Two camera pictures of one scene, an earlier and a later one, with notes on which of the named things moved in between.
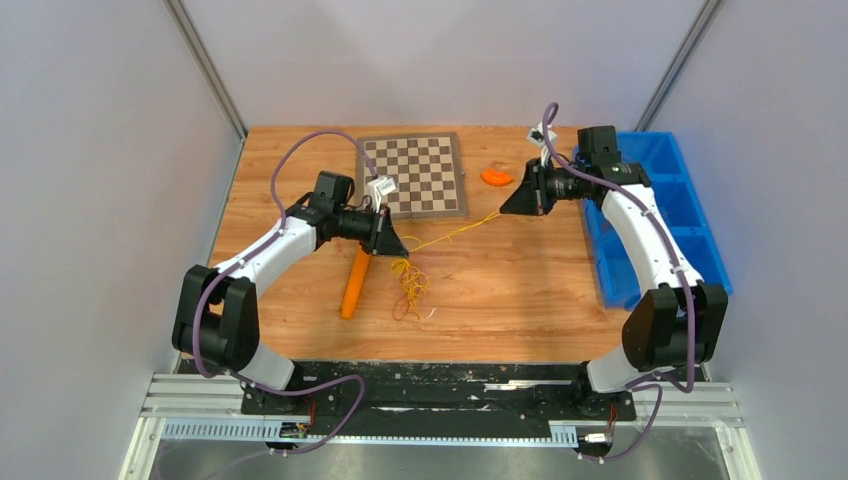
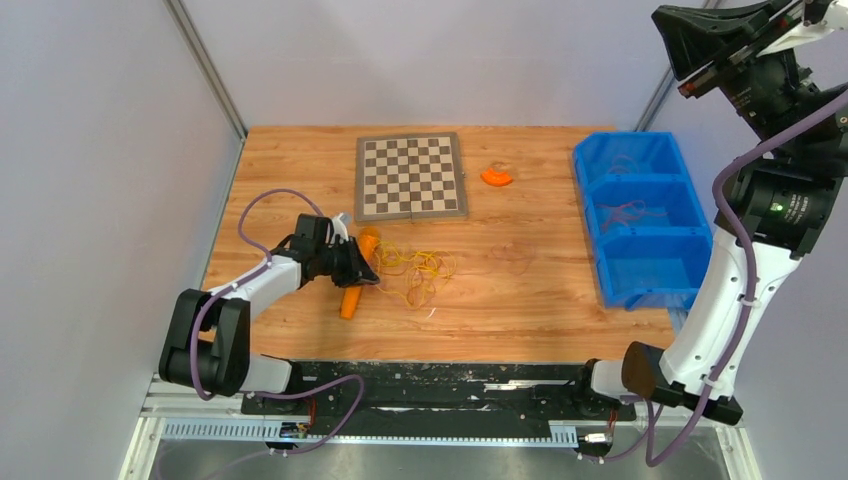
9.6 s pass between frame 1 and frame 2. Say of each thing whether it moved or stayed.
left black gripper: moved
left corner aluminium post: stayed
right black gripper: moved
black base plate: stayed
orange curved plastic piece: stayed
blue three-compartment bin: stayed
